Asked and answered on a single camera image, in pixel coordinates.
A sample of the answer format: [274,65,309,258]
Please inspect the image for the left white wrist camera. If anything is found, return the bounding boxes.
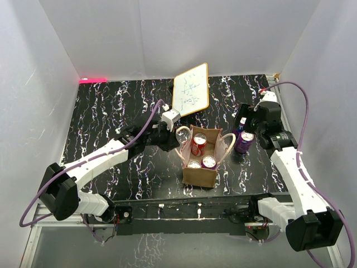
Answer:
[161,109,181,132]

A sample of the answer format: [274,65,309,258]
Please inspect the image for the purple can front left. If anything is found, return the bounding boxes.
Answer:
[187,160,201,169]

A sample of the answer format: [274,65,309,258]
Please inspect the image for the purple soda can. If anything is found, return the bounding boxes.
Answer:
[234,131,255,154]
[233,117,247,136]

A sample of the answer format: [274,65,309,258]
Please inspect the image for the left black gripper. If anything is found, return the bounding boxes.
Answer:
[144,121,179,152]

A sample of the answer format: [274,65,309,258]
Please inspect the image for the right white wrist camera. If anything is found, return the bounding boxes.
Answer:
[259,89,278,103]

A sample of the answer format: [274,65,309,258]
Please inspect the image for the pink tape strip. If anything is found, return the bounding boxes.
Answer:
[79,78,107,84]

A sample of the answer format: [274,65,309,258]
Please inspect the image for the patterned canvas tote bag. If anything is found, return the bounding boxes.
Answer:
[175,125,236,188]

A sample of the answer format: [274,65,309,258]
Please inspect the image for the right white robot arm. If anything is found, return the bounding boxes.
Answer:
[234,101,343,252]

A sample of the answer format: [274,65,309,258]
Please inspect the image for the red soda can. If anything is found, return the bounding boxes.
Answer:
[191,133,207,156]

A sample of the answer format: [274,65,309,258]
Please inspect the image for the black front base bar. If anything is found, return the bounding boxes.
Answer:
[111,195,268,237]

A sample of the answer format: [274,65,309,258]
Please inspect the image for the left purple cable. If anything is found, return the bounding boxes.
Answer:
[19,99,168,227]

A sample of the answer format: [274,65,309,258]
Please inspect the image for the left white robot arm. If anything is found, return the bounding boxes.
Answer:
[39,121,179,223]

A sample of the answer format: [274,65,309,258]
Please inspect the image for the purple can front right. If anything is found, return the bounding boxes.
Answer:
[201,155,217,170]

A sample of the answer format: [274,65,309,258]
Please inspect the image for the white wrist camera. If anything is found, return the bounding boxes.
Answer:
[161,109,181,132]
[259,89,278,103]

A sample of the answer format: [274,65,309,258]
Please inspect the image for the small wood-framed whiteboard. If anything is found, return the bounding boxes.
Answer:
[172,63,209,118]

